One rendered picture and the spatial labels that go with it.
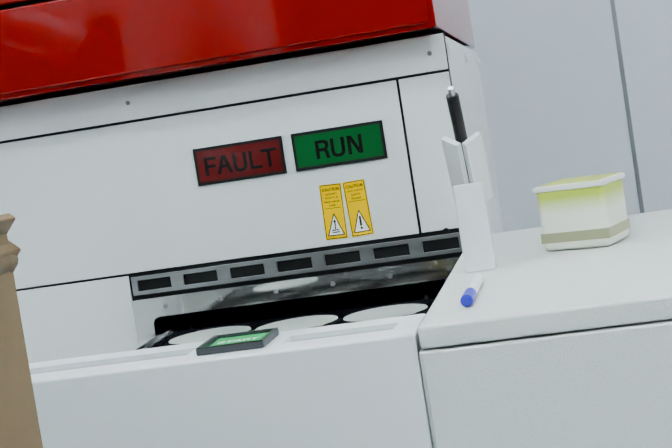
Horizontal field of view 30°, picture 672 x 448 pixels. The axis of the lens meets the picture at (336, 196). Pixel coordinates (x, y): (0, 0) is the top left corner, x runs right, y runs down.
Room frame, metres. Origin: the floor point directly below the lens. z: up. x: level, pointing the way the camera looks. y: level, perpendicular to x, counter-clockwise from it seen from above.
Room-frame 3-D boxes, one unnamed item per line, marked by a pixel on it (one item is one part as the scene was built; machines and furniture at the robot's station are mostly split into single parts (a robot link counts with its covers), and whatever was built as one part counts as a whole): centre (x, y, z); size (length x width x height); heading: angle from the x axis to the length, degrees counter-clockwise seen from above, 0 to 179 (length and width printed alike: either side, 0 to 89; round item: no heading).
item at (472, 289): (1.06, -0.10, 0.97); 0.14 x 0.01 x 0.01; 169
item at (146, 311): (1.59, 0.07, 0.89); 0.44 x 0.02 x 0.10; 80
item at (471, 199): (1.23, -0.13, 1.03); 0.06 x 0.04 x 0.13; 170
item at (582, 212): (1.28, -0.25, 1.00); 0.07 x 0.07 x 0.07; 60
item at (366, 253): (1.59, 0.07, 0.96); 0.44 x 0.01 x 0.02; 80
